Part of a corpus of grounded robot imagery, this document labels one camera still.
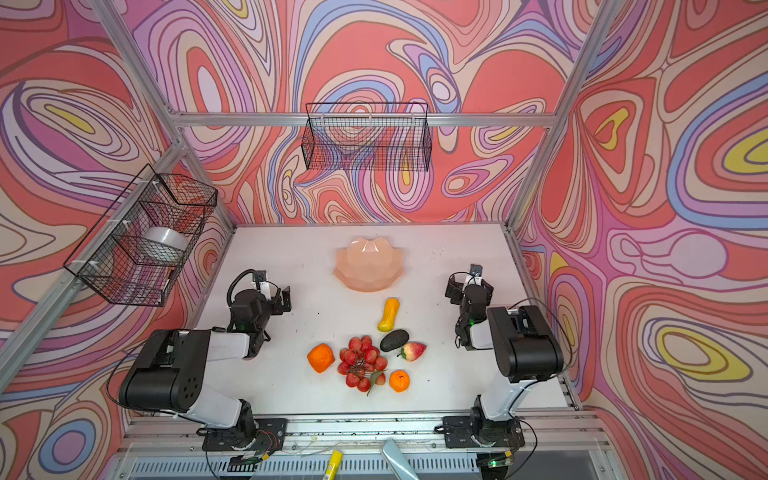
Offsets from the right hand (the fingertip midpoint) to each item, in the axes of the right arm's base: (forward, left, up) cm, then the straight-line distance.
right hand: (469, 283), depth 96 cm
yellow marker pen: (-47, +41, -2) cm, 63 cm away
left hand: (0, +62, +3) cm, 62 cm away
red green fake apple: (-22, +21, 0) cm, 30 cm away
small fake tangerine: (-30, +25, -2) cm, 38 cm away
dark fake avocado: (-19, +25, 0) cm, 31 cm away
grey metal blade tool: (-47, +26, +1) cm, 54 cm away
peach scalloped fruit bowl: (+12, +33, -4) cm, 35 cm away
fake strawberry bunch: (-25, +35, -2) cm, 42 cm away
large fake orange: (-23, +46, +1) cm, 52 cm away
